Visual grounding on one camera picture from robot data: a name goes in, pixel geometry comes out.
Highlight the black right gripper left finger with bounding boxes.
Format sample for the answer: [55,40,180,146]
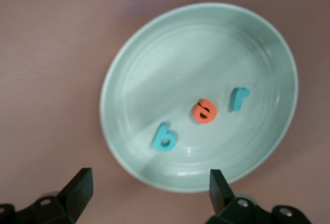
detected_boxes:
[0,167,93,224]

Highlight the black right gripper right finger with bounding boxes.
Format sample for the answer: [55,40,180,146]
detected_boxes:
[206,169,312,224]

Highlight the teal foam letter b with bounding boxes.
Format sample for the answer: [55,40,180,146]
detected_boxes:
[151,121,179,153]

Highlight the orange foam letter e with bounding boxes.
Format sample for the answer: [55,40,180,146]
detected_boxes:
[192,98,219,125]

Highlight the teal foam letter r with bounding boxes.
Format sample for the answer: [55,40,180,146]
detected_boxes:
[230,86,251,112]

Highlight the light green plate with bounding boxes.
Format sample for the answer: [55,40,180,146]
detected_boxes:
[99,2,299,193]

